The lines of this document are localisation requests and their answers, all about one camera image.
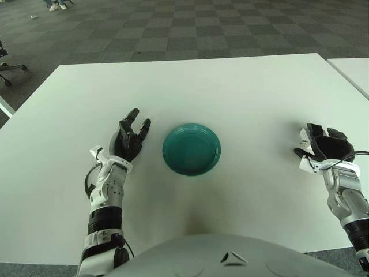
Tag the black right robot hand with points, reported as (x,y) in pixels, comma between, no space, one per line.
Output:
(331,147)

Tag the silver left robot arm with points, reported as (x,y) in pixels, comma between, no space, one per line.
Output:
(108,196)

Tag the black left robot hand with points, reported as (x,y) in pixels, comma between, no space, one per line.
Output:
(127,144)

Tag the grey robot torso shell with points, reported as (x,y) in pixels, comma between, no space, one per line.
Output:
(201,256)

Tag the white sneaker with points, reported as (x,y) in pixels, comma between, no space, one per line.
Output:
(63,6)
(53,8)

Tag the white rectangular table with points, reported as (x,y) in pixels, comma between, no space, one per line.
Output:
(353,73)
(5,107)

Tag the black office chair base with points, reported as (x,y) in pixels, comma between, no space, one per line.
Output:
(14,66)

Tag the teal green round plate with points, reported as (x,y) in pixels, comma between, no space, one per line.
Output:
(191,149)

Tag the white charger plug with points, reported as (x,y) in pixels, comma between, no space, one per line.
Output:
(304,135)

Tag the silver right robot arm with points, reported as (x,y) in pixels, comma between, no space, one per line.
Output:
(346,196)

